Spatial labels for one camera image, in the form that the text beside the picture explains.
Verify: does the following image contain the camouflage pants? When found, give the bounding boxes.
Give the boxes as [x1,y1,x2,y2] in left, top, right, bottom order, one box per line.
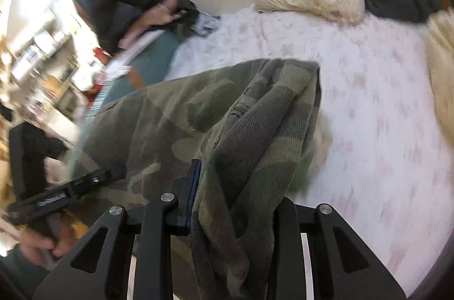
[70,59,321,299]

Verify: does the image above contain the person's left hand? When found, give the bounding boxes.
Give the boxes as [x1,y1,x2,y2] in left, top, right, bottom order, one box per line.
[18,214,88,269]

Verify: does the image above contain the white floral bed sheet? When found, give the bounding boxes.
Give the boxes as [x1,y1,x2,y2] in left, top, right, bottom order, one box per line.
[167,7,453,295]

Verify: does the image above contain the teal orange blanket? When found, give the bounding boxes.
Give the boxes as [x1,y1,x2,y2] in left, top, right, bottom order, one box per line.
[88,30,180,117]

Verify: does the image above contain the cream crumpled blanket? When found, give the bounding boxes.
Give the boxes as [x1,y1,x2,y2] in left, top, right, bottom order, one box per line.
[426,8,454,145]

